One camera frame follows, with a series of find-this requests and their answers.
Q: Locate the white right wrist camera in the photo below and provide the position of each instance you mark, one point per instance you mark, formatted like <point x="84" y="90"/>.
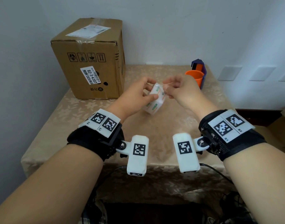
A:
<point x="188" y="163"/>

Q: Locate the plaid shorts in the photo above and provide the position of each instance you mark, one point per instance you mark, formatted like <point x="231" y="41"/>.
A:
<point x="95" y="214"/>

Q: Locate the white label sticker roll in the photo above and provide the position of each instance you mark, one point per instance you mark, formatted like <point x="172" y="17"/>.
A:
<point x="154" y="107"/>

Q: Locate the dark brown baseboard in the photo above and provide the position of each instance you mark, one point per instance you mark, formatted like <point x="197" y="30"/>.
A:
<point x="257" y="117"/>

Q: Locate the plain tan carton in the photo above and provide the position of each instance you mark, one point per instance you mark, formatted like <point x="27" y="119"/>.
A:
<point x="278" y="135"/>

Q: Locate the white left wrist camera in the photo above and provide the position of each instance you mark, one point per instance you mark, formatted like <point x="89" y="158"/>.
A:
<point x="136" y="164"/>

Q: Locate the beige patterned tablecloth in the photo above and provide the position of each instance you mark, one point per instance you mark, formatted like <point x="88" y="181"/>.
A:
<point x="175" y="123"/>

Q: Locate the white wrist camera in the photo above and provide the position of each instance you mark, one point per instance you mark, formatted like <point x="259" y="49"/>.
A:
<point x="188" y="163"/>
<point x="136" y="164"/>

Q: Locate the purple and orange holder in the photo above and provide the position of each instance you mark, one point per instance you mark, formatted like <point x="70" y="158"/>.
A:
<point x="198" y="61"/>

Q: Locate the white barcode label sticker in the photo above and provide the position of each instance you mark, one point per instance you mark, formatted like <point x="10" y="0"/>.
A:
<point x="90" y="75"/>

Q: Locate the orange plastic cup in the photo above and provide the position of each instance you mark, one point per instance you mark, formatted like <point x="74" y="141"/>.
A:
<point x="196" y="75"/>

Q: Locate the person's right forearm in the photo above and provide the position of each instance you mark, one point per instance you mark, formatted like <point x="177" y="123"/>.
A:
<point x="261" y="186"/>

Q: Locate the brown cardboard box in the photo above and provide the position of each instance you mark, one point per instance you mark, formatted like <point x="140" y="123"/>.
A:
<point x="72" y="83"/>

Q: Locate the white shipping label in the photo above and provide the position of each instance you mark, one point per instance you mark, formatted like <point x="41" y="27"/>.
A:
<point x="88" y="31"/>

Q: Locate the black bag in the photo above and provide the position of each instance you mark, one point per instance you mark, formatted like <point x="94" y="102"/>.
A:
<point x="233" y="207"/>

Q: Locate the person's left hand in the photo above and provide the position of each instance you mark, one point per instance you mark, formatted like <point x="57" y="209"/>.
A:
<point x="130" y="102"/>

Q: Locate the person's right hand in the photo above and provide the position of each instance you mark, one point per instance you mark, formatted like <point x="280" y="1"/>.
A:
<point x="191" y="95"/>

